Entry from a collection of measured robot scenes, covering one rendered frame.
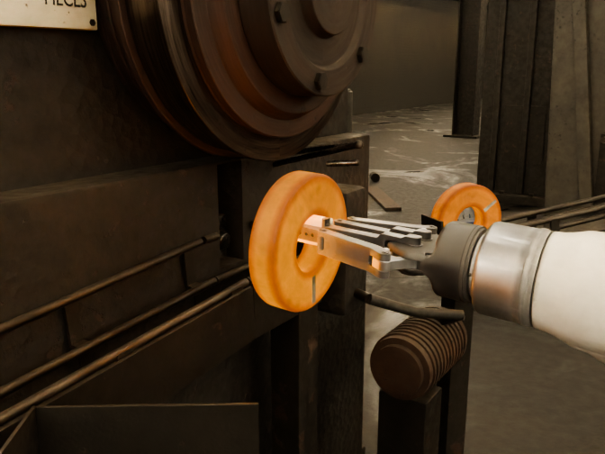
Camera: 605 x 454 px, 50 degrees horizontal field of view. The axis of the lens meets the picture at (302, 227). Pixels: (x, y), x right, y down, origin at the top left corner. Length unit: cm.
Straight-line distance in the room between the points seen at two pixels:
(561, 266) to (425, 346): 67
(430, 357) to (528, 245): 65
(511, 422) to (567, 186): 184
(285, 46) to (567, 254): 43
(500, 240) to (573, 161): 303
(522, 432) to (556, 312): 147
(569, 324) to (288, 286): 28
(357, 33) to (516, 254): 51
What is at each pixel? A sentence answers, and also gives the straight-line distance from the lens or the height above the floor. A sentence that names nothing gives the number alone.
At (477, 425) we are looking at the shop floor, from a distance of 203.
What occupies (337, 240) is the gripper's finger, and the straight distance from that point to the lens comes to 64.
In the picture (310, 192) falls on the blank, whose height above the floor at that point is 89.
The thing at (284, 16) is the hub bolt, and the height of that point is 107.
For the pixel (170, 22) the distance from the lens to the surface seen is 80.
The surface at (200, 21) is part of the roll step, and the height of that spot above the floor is 107.
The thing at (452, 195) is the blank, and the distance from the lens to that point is 132.
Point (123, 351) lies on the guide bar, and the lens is 80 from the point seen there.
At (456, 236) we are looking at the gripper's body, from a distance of 61.
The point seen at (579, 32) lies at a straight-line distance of 358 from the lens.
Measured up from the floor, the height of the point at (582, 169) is 50.
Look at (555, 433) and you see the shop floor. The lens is 206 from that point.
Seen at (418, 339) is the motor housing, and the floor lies 53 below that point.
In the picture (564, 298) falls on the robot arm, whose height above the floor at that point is 83.
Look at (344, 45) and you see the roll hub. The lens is 97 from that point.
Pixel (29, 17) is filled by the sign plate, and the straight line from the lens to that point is 84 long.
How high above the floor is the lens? 102
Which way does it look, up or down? 14 degrees down
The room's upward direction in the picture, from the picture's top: straight up
